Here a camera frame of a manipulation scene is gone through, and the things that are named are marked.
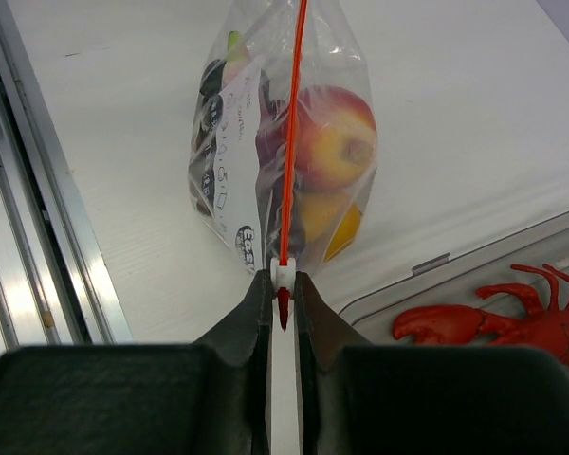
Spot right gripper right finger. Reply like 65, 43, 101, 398
293, 273, 569, 454

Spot aluminium rail frame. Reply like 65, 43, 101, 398
0, 1, 132, 356

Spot clear plastic food bin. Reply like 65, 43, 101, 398
340, 211, 569, 345

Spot yellow toy potato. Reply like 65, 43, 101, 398
296, 191, 362, 262

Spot red toy lobster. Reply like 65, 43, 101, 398
391, 264, 569, 368

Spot purple toy eggplant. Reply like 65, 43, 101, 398
221, 30, 251, 90

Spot clear zip top bag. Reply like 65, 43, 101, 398
188, 1, 378, 273

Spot red toy tomato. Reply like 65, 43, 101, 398
294, 85, 377, 192

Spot dark purple toy grapes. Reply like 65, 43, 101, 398
189, 56, 290, 220

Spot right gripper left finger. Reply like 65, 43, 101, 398
0, 271, 271, 454

